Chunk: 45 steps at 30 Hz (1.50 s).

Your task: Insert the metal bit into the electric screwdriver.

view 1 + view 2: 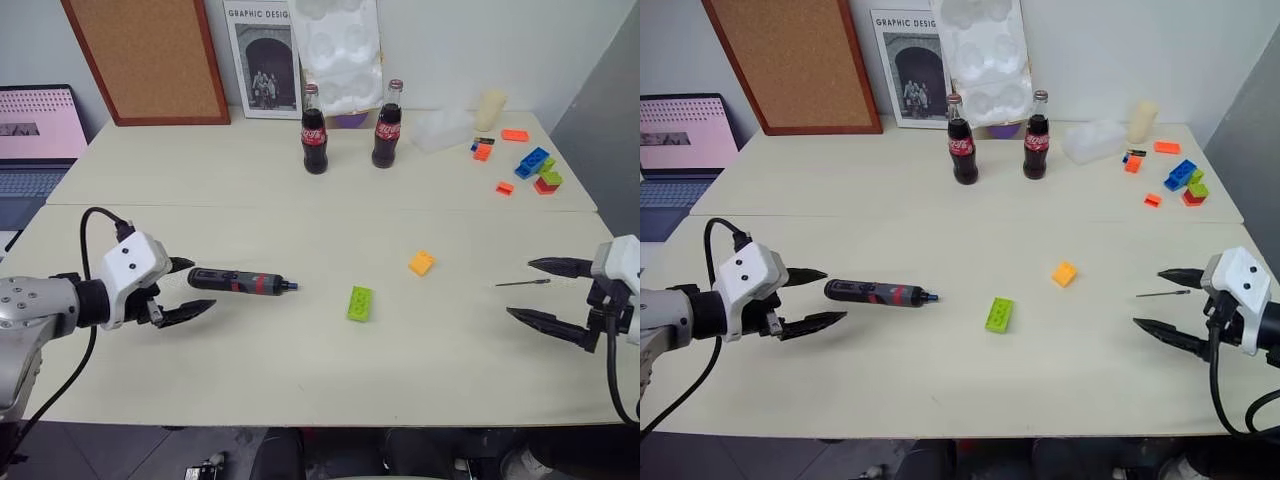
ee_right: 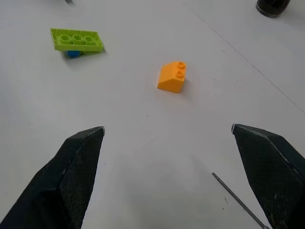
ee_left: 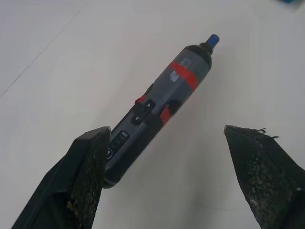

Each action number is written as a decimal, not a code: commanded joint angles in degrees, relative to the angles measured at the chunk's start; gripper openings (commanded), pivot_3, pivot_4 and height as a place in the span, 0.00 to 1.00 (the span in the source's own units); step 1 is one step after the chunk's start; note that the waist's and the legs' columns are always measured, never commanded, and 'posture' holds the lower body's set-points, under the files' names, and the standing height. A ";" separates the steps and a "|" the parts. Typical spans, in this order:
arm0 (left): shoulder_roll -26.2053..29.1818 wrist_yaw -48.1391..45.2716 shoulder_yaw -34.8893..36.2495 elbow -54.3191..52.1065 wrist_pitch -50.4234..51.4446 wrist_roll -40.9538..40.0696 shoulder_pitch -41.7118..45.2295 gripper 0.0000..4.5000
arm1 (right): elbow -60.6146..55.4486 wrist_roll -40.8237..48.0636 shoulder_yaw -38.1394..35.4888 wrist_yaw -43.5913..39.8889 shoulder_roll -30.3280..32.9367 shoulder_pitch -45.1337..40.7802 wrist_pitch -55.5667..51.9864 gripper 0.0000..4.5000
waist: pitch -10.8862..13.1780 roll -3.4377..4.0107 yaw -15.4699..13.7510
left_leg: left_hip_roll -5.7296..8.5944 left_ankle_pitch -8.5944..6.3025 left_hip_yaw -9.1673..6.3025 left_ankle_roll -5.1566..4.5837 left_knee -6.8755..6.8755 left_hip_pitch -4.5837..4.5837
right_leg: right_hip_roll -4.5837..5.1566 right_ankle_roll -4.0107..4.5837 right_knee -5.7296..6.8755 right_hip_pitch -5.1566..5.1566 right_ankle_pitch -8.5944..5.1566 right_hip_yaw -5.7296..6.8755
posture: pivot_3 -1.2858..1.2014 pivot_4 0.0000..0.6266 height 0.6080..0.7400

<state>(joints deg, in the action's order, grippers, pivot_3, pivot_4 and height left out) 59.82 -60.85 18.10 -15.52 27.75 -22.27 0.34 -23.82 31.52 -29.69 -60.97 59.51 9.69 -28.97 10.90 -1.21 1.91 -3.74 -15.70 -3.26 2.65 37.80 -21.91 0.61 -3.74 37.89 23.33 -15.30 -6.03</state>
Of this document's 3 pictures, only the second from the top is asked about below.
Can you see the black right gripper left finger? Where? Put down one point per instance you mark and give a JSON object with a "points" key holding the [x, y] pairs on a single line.
{"points": [[59, 186]]}

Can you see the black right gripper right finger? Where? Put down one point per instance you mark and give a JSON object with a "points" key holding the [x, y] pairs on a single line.
{"points": [[271, 171]]}

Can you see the thin grey metal rod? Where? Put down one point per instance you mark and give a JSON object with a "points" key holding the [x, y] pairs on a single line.
{"points": [[238, 201]]}

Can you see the small blue toy brick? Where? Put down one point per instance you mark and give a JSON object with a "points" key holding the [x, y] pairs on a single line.
{"points": [[73, 54]]}

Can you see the orange sloped toy brick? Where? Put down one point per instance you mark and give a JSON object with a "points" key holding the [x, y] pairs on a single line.
{"points": [[171, 78]]}

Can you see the lime green toy brick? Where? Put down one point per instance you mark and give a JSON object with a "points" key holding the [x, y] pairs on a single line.
{"points": [[76, 40]]}

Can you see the dark round jar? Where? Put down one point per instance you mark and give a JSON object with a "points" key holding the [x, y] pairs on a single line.
{"points": [[272, 7]]}

